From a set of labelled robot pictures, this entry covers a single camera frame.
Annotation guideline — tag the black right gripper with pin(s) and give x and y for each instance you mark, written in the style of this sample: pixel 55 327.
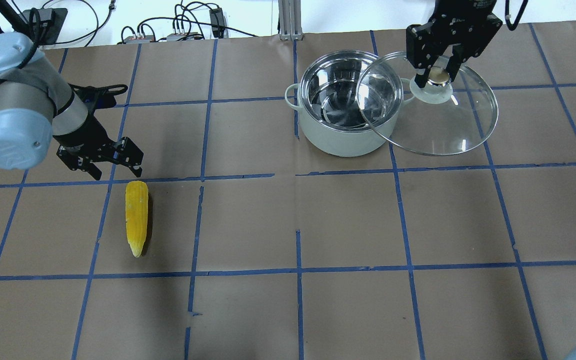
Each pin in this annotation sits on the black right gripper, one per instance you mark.
pixel 460 14

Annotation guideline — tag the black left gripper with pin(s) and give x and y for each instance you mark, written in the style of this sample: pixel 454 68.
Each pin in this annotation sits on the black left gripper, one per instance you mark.
pixel 89 136

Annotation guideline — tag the yellow toy corn cob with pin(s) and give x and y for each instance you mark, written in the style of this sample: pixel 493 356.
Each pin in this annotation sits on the yellow toy corn cob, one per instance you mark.
pixel 136 216

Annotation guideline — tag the glass pot lid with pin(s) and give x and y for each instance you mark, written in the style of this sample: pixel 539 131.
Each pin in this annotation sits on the glass pot lid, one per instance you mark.
pixel 445 117

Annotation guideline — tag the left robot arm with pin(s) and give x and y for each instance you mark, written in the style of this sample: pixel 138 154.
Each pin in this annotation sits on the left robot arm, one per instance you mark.
pixel 37 106

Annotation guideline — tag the pale green steel pot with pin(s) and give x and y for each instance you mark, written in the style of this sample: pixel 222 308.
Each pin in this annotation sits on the pale green steel pot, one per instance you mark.
pixel 348 101

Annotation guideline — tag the grey electronics box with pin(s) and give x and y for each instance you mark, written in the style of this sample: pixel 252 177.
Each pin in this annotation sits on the grey electronics box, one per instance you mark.
pixel 137 38

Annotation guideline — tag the black power adapter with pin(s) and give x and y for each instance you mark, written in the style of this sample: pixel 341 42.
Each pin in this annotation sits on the black power adapter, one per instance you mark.
pixel 218 23

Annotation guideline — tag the aluminium frame post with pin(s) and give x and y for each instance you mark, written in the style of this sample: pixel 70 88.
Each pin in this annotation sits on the aluminium frame post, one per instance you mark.
pixel 290 20

